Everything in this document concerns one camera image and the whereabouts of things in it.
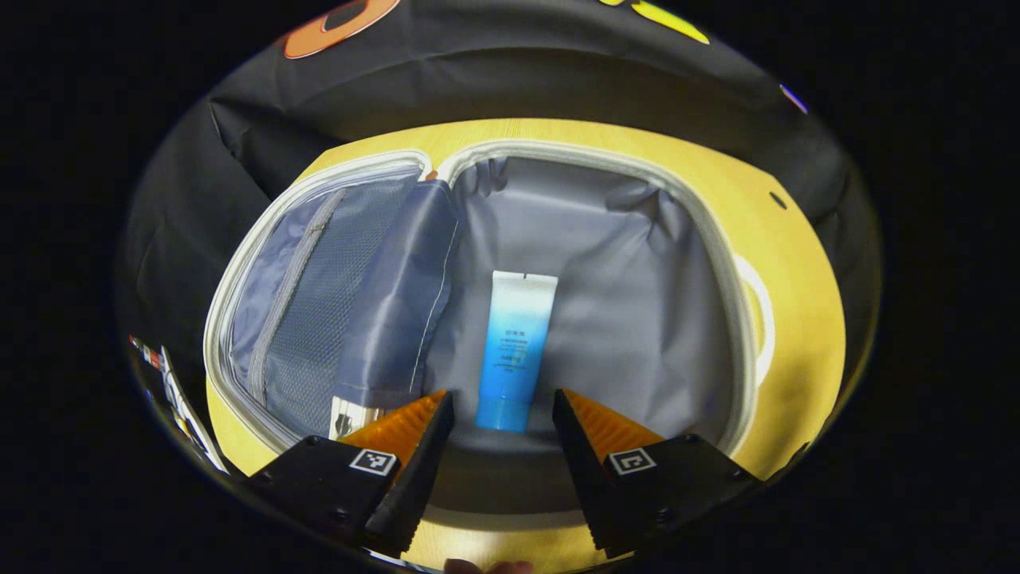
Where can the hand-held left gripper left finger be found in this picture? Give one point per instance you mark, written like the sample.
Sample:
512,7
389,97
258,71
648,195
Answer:
414,486

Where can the colourful printed card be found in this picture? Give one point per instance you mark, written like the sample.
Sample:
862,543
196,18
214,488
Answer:
179,402

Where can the blue and white tube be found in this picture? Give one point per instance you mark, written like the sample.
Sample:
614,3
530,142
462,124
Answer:
514,351

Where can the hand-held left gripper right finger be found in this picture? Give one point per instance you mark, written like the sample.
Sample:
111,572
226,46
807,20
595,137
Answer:
586,478

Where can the black backdrop cloth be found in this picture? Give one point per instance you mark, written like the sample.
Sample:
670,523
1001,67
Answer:
494,88

